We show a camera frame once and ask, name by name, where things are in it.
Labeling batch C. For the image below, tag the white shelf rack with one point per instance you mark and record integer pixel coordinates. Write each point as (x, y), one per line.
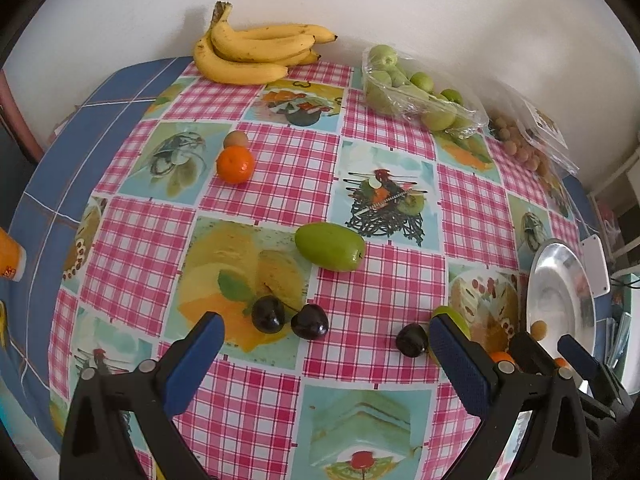
(625, 180)

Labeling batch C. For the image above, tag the round metal bowl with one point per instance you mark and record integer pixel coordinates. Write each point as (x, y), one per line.
(555, 290)

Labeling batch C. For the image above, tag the orange tangerine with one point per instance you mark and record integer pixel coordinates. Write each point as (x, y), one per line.
(560, 361)
(501, 357)
(235, 165)

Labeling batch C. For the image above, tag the pile of green jujubes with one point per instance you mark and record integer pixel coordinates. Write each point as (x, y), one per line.
(385, 80)

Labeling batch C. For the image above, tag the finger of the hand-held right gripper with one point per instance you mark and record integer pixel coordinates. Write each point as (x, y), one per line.
(580, 357)
(530, 352)

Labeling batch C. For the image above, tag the orange paper cup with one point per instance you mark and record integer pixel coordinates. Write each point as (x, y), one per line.
(9, 260)

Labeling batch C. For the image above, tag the clear plastic clamshell box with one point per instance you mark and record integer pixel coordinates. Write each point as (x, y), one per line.
(545, 125)

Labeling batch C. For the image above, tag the white plastic box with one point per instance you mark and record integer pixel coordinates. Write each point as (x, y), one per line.
(596, 265)

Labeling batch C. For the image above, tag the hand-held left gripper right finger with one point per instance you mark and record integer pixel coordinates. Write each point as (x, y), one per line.
(460, 366)

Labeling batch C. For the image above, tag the large green mango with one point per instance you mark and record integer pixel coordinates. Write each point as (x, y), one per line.
(327, 247)

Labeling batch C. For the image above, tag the single brown longan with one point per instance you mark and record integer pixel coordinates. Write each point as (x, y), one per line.
(236, 139)
(538, 330)

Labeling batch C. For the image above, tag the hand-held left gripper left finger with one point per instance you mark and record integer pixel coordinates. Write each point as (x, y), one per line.
(196, 355)

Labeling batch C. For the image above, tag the green guava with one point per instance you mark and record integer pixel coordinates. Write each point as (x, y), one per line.
(457, 322)

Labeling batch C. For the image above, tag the dark purple plum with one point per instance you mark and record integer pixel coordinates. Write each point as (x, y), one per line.
(411, 341)
(267, 314)
(310, 321)

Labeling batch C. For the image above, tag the yellow banana bunch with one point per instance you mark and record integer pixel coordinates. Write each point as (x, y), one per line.
(240, 67)

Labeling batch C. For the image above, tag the white phone stand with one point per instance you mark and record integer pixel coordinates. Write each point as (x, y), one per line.
(614, 340)

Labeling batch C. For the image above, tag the bag of green fruits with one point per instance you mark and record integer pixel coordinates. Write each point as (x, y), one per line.
(400, 107)

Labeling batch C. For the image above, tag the pile of brown longans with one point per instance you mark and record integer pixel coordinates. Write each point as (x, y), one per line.
(515, 147)

